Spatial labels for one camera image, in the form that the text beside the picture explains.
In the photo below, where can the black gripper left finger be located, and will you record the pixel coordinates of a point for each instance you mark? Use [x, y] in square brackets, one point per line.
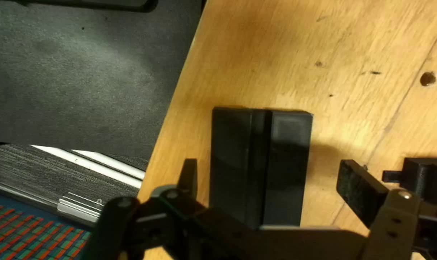
[188, 180]

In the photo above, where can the long black track piece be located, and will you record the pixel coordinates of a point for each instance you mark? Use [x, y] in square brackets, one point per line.
[259, 165]

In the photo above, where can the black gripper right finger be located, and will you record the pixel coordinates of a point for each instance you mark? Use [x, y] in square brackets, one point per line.
[361, 191]

